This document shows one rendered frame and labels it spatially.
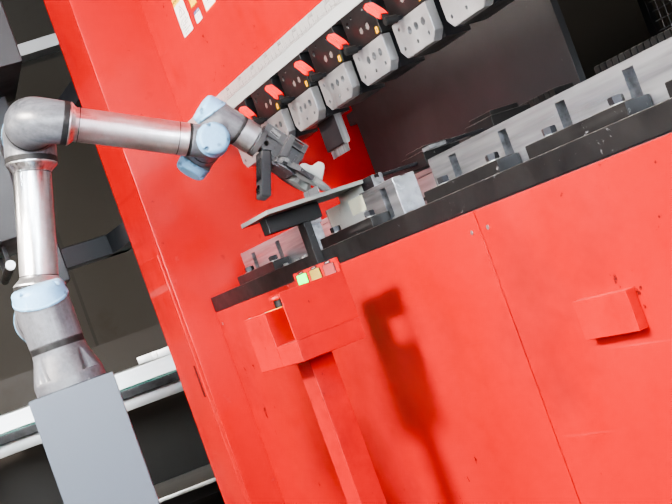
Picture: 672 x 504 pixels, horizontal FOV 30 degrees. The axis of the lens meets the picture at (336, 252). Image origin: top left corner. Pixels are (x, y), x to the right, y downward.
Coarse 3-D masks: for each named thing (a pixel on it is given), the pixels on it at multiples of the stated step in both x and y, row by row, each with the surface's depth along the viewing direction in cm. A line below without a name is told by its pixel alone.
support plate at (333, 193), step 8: (352, 184) 298; (360, 184) 300; (328, 192) 295; (336, 192) 298; (344, 192) 308; (304, 200) 292; (312, 200) 295; (320, 200) 305; (272, 208) 289; (280, 208) 290; (288, 208) 293; (256, 216) 294; (264, 216) 291; (248, 224) 300
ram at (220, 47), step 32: (160, 0) 370; (224, 0) 331; (256, 0) 314; (288, 0) 299; (320, 0) 286; (352, 0) 273; (160, 32) 378; (192, 32) 356; (224, 32) 337; (256, 32) 320; (320, 32) 290; (192, 64) 364; (224, 64) 344; (192, 96) 371
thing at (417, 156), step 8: (448, 144) 313; (456, 144) 314; (416, 152) 315; (424, 152) 310; (432, 152) 311; (440, 152) 312; (408, 160) 317; (416, 160) 314; (424, 160) 310; (400, 168) 312; (408, 168) 316; (416, 168) 315; (424, 168) 318; (384, 176) 313
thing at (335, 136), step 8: (328, 120) 307; (336, 120) 304; (320, 128) 312; (328, 128) 308; (336, 128) 305; (344, 128) 304; (328, 136) 310; (336, 136) 306; (344, 136) 304; (328, 144) 311; (336, 144) 307; (344, 144) 306; (328, 152) 313; (336, 152) 310; (344, 152) 307
